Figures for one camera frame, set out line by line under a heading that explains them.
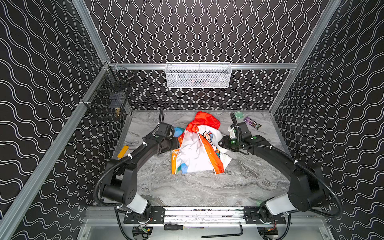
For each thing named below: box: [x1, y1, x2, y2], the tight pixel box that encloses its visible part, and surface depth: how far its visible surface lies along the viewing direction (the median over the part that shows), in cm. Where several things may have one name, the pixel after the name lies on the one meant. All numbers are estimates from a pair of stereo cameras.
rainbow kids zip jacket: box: [171, 111, 232, 175], surface depth 94 cm
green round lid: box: [234, 111, 245, 119], surface depth 119 cm
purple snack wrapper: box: [243, 116, 262, 130], surface depth 115 cm
